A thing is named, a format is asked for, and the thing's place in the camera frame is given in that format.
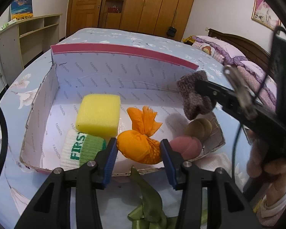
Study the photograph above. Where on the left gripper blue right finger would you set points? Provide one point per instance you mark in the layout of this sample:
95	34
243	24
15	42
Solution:
176	168

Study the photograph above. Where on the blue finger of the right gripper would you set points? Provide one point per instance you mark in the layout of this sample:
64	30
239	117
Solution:
213	91

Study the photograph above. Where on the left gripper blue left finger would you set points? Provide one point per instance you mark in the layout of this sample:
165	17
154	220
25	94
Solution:
101	167

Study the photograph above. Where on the pink makeup sponge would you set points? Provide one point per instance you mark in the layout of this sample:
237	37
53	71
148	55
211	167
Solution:
188	147

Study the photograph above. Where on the purple knitted cloth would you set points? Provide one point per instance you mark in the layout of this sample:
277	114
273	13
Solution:
193	102

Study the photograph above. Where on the orange fabric pouch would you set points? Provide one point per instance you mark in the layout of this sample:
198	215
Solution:
136	144

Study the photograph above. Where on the beige makeup sponge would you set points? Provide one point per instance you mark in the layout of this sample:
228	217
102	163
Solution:
199	128

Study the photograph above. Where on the yellow foam sponge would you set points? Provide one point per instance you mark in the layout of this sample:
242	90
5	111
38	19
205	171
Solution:
99	115

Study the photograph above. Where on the green satin ribbon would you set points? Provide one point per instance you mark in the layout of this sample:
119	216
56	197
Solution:
149	214

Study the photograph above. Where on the white waffle towel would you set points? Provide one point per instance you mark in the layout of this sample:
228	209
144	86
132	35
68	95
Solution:
212	162

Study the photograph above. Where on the person's right hand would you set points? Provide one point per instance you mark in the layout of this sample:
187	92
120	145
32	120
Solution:
276	169

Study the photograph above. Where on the pink ruffled pillow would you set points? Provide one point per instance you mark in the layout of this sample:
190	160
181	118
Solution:
231	54

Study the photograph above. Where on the pink cardboard box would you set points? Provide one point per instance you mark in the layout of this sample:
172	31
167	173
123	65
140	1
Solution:
90	87

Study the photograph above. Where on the dark wooden headboard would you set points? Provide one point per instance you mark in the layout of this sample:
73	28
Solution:
251	50

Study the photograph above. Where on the cartoon print pillow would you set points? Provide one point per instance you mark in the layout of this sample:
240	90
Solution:
209	50

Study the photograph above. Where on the black bag on wardrobe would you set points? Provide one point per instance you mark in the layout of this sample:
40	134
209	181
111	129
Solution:
171	32

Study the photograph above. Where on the floral blue bed sheet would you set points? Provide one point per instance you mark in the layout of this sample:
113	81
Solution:
19	183

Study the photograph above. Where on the wooden wardrobe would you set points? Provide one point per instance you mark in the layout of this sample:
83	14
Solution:
152	17

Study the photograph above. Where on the beige open bookshelf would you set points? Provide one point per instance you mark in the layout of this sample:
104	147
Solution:
24	40

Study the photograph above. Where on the wooden door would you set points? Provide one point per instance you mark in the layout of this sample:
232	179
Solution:
82	14

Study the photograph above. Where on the green white box on shelf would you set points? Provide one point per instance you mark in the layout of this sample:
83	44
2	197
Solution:
6	25

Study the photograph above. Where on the blue yellow painting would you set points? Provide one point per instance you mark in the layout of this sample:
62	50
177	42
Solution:
21	9

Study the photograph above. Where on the framed wall picture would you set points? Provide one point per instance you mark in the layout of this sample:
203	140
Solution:
264	15

